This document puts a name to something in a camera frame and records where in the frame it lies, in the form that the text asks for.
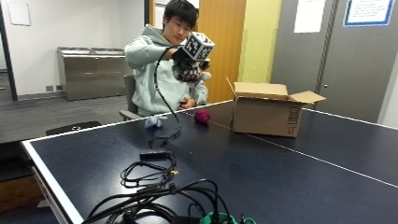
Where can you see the white board on wall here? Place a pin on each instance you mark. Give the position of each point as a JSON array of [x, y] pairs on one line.
[[18, 12]]

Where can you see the wooden door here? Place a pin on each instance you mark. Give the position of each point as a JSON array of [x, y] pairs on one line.
[[221, 46]]

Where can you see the stainless steel waste bins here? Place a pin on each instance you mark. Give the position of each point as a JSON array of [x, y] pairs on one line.
[[93, 73]]

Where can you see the wooden bench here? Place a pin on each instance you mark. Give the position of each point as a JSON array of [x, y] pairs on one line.
[[18, 193]]

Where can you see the blue framed poster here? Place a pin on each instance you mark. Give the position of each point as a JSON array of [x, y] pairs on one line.
[[368, 11]]

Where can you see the the person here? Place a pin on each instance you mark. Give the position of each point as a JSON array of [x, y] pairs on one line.
[[154, 84]]

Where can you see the grey chair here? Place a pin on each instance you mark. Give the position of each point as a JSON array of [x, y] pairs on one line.
[[130, 102]]

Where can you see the white cube of black markers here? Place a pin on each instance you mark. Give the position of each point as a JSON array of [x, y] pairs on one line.
[[198, 46]]

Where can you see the black chair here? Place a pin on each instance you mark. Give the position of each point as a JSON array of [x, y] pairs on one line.
[[73, 127]]

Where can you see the wall socket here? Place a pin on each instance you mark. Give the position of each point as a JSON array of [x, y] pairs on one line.
[[49, 88]]

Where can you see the black and white soft toy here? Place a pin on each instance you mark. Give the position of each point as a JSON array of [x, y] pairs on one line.
[[205, 74]]

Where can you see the white paper sheet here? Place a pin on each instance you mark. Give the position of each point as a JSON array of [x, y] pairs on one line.
[[308, 15]]

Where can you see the green plastic thing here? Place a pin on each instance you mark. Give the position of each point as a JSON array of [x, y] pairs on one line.
[[223, 218]]

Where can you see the small pale lavender soft toy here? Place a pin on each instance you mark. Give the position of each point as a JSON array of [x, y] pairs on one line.
[[154, 122]]

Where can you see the brown cardboard box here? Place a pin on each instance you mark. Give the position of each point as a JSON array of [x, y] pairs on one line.
[[265, 115]]

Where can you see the magenta ball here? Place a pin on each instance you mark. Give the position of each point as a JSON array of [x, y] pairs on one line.
[[202, 116]]

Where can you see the small black device box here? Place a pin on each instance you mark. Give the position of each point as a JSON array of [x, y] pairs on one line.
[[154, 155]]

